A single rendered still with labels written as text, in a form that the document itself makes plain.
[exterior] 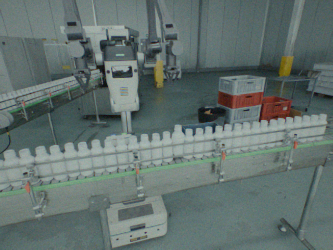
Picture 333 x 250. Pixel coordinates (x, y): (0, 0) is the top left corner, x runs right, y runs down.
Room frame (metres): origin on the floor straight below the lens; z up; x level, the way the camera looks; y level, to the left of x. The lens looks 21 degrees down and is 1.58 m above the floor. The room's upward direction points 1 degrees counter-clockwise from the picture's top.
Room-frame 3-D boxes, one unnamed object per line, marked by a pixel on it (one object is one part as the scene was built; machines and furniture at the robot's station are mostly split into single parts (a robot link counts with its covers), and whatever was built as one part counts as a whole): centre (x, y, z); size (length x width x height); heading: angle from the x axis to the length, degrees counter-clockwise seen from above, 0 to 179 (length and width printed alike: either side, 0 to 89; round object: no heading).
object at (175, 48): (1.08, -0.04, 1.60); 0.12 x 0.09 x 0.12; 17
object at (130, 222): (1.53, 0.33, 0.24); 0.68 x 0.53 x 0.41; 14
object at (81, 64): (1.00, 0.41, 1.51); 0.10 x 0.07 x 0.07; 15
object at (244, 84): (3.28, -1.24, 1.00); 0.61 x 0.41 x 0.22; 112
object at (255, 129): (1.08, -0.52, 1.08); 0.06 x 0.06 x 0.17
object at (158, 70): (8.72, 0.30, 0.55); 0.40 x 0.40 x 1.10; 14
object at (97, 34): (5.24, 1.40, 1.00); 1.60 x 1.30 x 2.00; 176
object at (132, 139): (0.90, 0.17, 1.08); 0.06 x 0.06 x 0.17
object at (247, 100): (3.28, -1.24, 0.78); 0.61 x 0.41 x 0.22; 111
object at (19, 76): (5.78, 4.28, 0.96); 0.82 x 0.50 x 1.91; 176
